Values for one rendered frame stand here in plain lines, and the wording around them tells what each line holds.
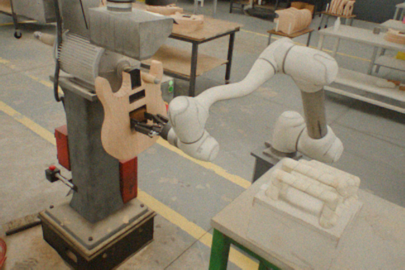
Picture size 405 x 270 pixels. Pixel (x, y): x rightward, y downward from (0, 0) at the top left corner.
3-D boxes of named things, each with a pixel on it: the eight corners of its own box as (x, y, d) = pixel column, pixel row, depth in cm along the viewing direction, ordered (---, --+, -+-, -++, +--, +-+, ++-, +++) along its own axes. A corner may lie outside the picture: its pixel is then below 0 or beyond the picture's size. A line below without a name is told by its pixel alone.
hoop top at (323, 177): (280, 167, 113) (282, 159, 112) (284, 163, 116) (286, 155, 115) (343, 194, 103) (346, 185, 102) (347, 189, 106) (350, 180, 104)
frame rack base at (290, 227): (245, 238, 119) (252, 196, 111) (265, 214, 130) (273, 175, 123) (326, 282, 106) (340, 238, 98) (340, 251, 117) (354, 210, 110)
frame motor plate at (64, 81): (49, 80, 186) (48, 73, 184) (88, 71, 203) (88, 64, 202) (92, 102, 167) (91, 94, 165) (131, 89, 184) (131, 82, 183)
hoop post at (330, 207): (317, 225, 102) (324, 198, 98) (321, 219, 105) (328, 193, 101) (328, 230, 101) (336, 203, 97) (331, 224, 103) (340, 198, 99)
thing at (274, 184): (264, 200, 111) (269, 174, 106) (269, 195, 113) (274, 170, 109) (274, 204, 109) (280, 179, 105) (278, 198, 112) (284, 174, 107)
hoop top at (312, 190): (268, 179, 107) (270, 170, 106) (273, 174, 110) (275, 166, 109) (335, 208, 97) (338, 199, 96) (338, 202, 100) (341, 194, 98)
